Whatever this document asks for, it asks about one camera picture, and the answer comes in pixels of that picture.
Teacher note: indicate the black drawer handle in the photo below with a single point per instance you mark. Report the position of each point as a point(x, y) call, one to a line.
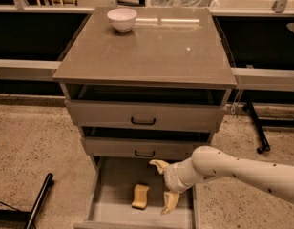
point(142, 154)
point(148, 122)

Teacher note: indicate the grey middle drawer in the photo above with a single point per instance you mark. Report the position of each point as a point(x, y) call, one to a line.
point(119, 142)

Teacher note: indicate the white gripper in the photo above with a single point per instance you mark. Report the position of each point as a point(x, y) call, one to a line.
point(172, 177)

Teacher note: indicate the white ceramic bowl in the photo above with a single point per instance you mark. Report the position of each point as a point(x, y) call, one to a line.
point(122, 19)

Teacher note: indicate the grey drawer cabinet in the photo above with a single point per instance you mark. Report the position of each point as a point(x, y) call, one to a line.
point(170, 56)

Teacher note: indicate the grey drawer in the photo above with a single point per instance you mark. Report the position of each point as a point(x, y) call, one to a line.
point(170, 117)
point(119, 142)
point(110, 205)

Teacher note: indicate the black middle drawer handle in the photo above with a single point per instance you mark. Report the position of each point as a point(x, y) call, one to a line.
point(142, 154)

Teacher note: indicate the grey metal rail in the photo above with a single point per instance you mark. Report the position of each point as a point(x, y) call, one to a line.
point(247, 78)

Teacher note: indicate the yellow sponge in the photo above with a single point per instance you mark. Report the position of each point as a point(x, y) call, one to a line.
point(140, 196)

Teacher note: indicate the grey bottom drawer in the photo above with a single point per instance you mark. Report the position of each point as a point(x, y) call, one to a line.
point(110, 205)

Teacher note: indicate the grey top drawer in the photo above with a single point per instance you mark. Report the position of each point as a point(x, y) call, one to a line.
point(170, 117)

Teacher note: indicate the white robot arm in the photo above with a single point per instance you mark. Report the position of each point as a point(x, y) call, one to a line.
point(207, 163)

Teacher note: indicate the black stand leg right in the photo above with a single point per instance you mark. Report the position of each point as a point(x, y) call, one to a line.
point(265, 147)

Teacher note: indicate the black top drawer handle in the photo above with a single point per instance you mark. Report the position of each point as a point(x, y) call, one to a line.
point(148, 122)

